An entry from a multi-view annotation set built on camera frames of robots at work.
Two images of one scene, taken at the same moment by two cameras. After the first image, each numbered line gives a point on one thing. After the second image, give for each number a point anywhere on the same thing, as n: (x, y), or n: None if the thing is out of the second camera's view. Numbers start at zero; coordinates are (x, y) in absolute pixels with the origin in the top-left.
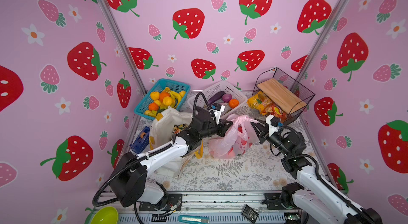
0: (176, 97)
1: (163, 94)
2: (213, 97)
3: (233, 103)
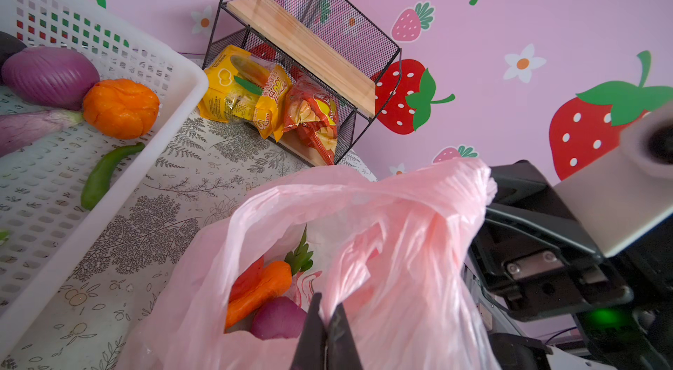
0: None
1: None
2: (19, 130)
3: (121, 109)
